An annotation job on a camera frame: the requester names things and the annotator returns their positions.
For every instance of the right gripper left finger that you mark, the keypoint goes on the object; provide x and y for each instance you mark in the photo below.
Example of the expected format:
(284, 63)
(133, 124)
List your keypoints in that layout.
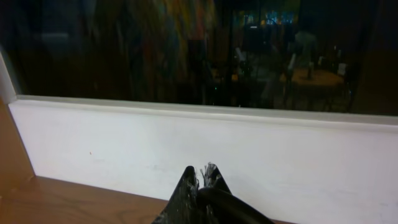
(182, 205)

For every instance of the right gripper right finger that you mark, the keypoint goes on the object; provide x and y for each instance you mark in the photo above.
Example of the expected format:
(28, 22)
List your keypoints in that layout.
(212, 178)

